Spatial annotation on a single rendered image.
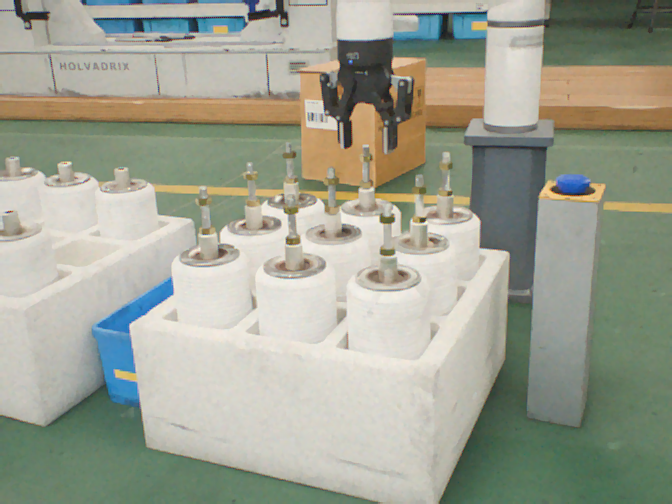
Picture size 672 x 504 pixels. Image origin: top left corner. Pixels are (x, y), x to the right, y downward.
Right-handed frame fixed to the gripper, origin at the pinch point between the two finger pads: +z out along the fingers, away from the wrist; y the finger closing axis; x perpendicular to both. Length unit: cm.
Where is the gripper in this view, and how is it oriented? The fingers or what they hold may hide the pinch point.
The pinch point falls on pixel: (367, 141)
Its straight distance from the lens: 113.5
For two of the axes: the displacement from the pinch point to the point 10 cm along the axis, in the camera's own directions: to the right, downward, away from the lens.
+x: 5.4, -3.3, 7.7
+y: 8.4, 1.7, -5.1
